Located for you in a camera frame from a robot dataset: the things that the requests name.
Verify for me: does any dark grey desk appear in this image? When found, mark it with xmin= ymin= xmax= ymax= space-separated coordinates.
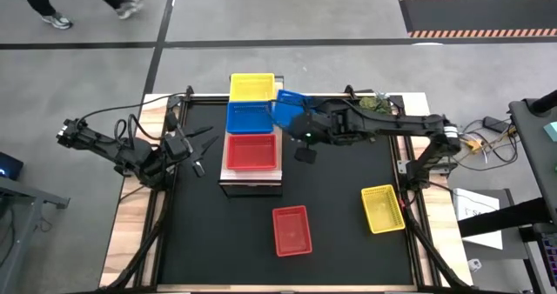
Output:
xmin=507 ymin=97 xmax=557 ymax=225

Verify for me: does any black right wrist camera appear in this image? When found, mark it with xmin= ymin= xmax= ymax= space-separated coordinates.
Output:
xmin=294 ymin=145 xmax=318 ymax=164

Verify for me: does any grey metal desk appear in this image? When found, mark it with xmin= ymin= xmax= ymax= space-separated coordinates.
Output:
xmin=0 ymin=176 xmax=70 ymax=294

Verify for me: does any black hazard-striped floor mat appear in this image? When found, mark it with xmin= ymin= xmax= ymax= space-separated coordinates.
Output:
xmin=399 ymin=0 xmax=557 ymax=39

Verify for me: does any white floor cable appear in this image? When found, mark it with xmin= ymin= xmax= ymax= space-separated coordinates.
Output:
xmin=460 ymin=130 xmax=489 ymax=164

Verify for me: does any black floor cable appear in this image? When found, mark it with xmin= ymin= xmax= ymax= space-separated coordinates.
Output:
xmin=452 ymin=124 xmax=520 ymax=173

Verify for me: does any dark device with blue light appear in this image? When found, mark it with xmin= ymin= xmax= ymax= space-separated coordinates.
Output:
xmin=0 ymin=151 xmax=25 ymax=182

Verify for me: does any person's shoe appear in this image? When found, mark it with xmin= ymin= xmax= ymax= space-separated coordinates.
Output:
xmin=41 ymin=11 xmax=74 ymax=30
xmin=115 ymin=0 xmax=144 ymax=20

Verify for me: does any black tube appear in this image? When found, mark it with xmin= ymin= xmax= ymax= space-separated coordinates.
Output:
xmin=528 ymin=89 xmax=557 ymax=115

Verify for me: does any blue plastic basket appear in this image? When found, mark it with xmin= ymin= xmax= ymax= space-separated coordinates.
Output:
xmin=272 ymin=89 xmax=312 ymax=129
xmin=225 ymin=101 xmax=275 ymax=135

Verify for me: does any green artificial succulent plant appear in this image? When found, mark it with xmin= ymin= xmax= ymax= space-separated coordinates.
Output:
xmin=359 ymin=94 xmax=393 ymax=115

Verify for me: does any black metal beam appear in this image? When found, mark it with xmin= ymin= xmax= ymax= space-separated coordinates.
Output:
xmin=456 ymin=197 xmax=552 ymax=238

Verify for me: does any red plastic basket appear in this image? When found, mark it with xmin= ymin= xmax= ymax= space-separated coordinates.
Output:
xmin=225 ymin=133 xmax=279 ymax=171
xmin=272 ymin=204 xmax=313 ymax=258

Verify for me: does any black aluminium rig frame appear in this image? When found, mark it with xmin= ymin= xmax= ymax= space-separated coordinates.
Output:
xmin=99 ymin=84 xmax=475 ymax=294

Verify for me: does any black diagonal frame brace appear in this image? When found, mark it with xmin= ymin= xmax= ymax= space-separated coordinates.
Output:
xmin=402 ymin=204 xmax=469 ymax=291
xmin=102 ymin=217 xmax=164 ymax=291

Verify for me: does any black power adapter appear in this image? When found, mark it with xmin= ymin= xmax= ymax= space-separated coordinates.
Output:
xmin=482 ymin=116 xmax=508 ymax=133

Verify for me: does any white cardboard box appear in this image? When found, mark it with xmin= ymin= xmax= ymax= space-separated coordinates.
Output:
xmin=452 ymin=188 xmax=504 ymax=251

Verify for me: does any teal block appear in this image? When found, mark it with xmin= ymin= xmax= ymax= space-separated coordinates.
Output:
xmin=542 ymin=120 xmax=557 ymax=143

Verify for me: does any yellow power plug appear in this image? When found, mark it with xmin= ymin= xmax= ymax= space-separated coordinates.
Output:
xmin=460 ymin=137 xmax=484 ymax=152

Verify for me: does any keyboard with purple light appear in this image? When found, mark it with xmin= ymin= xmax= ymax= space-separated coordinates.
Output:
xmin=541 ymin=237 xmax=557 ymax=277

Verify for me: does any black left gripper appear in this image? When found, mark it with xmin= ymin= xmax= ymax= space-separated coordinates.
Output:
xmin=163 ymin=126 xmax=220 ymax=161

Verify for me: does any yellow plastic basket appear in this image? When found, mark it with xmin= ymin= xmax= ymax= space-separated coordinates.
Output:
xmin=360 ymin=184 xmax=406 ymax=235
xmin=229 ymin=72 xmax=277 ymax=103

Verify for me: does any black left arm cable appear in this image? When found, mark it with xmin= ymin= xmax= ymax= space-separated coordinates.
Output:
xmin=76 ymin=91 xmax=191 ymax=142

